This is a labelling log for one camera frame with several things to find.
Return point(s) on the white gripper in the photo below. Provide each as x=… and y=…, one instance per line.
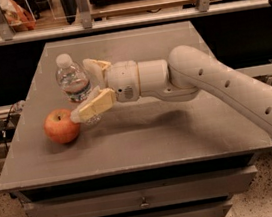
x=122, y=80

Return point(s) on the upper grey drawer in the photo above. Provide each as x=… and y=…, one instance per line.
x=146, y=195

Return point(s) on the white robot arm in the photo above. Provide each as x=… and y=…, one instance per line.
x=180, y=77

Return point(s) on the clear plastic water bottle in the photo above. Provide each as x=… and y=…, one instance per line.
x=72, y=79

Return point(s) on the grey drawer cabinet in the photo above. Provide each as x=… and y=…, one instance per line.
x=135, y=142

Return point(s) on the metal shelf rail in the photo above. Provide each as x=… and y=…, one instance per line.
x=139, y=20

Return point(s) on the orange bag on shelf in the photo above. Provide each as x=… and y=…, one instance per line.
x=17, y=15

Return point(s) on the red apple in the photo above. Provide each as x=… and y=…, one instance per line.
x=59, y=128

